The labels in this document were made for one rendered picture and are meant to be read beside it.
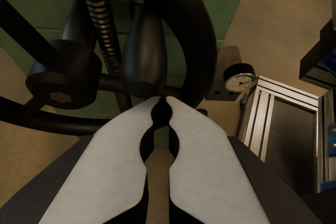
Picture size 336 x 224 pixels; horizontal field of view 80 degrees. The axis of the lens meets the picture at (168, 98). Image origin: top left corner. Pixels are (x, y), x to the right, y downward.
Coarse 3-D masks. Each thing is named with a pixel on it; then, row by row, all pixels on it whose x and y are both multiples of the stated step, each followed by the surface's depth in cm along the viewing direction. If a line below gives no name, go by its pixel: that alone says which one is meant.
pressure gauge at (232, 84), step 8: (240, 64) 39; (248, 64) 39; (224, 72) 41; (232, 72) 39; (240, 72) 38; (248, 72) 38; (224, 80) 41; (232, 80) 40; (240, 80) 40; (248, 80) 40; (256, 80) 40; (232, 88) 42; (240, 88) 42; (248, 88) 42
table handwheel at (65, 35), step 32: (0, 0) 13; (160, 0) 12; (192, 0) 12; (32, 32) 15; (64, 32) 21; (192, 32) 14; (32, 64) 18; (64, 64) 17; (96, 64) 20; (192, 64) 17; (0, 96) 25; (64, 96) 19; (160, 96) 22; (192, 96) 21; (32, 128) 28; (64, 128) 29; (96, 128) 30
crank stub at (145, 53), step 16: (144, 16) 11; (160, 16) 13; (128, 32) 11; (144, 32) 10; (160, 32) 11; (128, 48) 10; (144, 48) 10; (160, 48) 10; (128, 64) 9; (144, 64) 9; (160, 64) 10; (128, 80) 10; (144, 80) 9; (160, 80) 10; (144, 96) 10
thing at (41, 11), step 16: (16, 0) 32; (32, 0) 32; (48, 0) 32; (64, 0) 32; (112, 0) 32; (208, 0) 32; (224, 0) 32; (32, 16) 34; (48, 16) 34; (64, 16) 34; (128, 16) 34; (224, 16) 35; (224, 32) 38
